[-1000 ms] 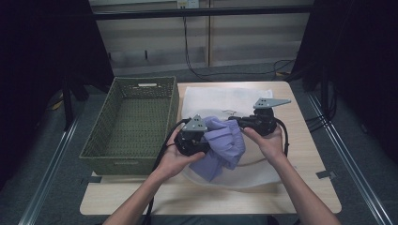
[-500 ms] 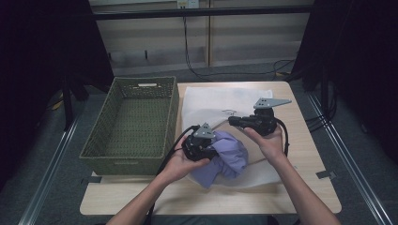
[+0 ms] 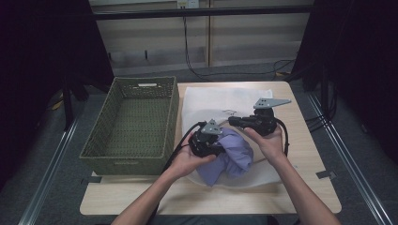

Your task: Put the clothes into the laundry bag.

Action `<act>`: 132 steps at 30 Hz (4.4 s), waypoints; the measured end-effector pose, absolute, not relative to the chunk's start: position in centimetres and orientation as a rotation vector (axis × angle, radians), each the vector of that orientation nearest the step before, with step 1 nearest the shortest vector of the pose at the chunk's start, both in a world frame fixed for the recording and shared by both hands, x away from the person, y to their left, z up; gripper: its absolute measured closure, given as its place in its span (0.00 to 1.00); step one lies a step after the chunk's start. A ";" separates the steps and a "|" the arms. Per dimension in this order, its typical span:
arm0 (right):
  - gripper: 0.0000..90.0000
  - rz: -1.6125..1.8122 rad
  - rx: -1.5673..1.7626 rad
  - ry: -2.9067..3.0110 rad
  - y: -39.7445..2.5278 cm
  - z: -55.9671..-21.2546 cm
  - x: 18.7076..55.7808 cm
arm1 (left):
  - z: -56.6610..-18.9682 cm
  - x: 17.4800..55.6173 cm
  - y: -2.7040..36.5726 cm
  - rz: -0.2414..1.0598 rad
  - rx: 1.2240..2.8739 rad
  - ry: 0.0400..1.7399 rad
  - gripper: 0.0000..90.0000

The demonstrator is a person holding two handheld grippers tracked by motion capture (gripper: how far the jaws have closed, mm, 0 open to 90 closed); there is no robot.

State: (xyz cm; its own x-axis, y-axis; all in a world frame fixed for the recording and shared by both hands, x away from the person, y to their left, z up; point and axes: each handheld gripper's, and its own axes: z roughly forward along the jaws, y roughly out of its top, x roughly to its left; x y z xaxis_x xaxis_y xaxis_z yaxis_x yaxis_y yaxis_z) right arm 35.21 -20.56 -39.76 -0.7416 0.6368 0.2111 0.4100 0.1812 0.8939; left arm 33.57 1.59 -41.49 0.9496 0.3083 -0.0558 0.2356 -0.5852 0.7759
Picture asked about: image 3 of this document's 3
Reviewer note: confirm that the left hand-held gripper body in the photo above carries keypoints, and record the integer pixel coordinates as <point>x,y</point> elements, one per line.
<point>205,142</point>

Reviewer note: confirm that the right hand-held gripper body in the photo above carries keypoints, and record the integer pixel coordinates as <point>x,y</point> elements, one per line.
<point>264,120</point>

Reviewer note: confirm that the purple cloth garment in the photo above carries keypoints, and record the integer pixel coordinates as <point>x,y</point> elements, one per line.
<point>234,156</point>

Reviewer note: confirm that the white cloth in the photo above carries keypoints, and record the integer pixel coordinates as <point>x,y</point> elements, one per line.
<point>206,103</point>

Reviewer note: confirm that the green woven basket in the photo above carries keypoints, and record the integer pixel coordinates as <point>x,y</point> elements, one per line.
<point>134,131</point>

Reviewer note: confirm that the person's right hand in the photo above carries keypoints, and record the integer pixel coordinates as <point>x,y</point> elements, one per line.
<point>269,145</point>

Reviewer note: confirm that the person's left hand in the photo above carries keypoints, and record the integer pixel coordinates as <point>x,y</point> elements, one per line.
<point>187,162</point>

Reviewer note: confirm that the person's grey clothing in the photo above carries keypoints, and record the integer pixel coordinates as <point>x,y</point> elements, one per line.
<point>212,220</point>

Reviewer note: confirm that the grey tape mark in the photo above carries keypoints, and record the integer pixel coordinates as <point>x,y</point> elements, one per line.
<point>326,174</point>
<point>91,180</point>

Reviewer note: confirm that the black curtain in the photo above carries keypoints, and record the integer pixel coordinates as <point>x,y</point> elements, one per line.
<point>359,68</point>
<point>37,78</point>

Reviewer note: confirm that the black horizontal bar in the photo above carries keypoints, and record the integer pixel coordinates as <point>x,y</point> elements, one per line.
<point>200,12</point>

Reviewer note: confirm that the aluminium floor rail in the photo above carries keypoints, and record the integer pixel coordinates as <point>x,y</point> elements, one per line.
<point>350,156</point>
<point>47,175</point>

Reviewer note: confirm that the white wall power outlet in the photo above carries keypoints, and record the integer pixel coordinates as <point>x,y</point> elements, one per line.
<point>187,3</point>

